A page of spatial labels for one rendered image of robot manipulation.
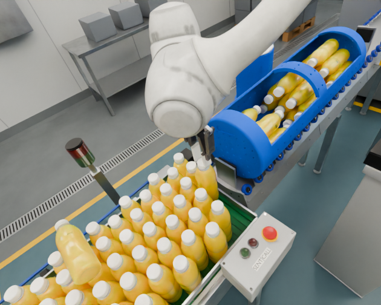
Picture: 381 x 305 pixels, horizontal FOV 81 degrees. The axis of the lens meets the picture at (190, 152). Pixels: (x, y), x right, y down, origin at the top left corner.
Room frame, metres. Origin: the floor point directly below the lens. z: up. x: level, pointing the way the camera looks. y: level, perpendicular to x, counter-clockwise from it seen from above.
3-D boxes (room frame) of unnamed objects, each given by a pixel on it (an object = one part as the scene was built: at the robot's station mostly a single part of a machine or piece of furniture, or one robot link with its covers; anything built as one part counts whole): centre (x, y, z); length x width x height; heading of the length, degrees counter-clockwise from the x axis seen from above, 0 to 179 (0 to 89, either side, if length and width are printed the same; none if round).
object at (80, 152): (0.66, 0.39, 1.23); 0.06 x 0.06 x 0.04
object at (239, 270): (0.21, -0.11, 1.05); 0.20 x 0.10 x 0.10; 123
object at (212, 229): (0.30, 0.00, 1.10); 0.04 x 0.04 x 0.02
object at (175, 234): (0.35, 0.11, 1.00); 0.07 x 0.07 x 0.19
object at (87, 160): (0.66, 0.39, 1.18); 0.06 x 0.06 x 0.05
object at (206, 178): (0.49, -0.03, 1.07); 0.07 x 0.07 x 0.19
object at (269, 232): (0.24, -0.15, 1.11); 0.04 x 0.04 x 0.01
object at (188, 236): (0.29, 0.07, 1.10); 0.04 x 0.04 x 0.02
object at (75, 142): (0.66, 0.39, 1.18); 0.06 x 0.06 x 0.16
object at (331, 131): (1.08, -1.04, 0.31); 0.06 x 0.06 x 0.63; 33
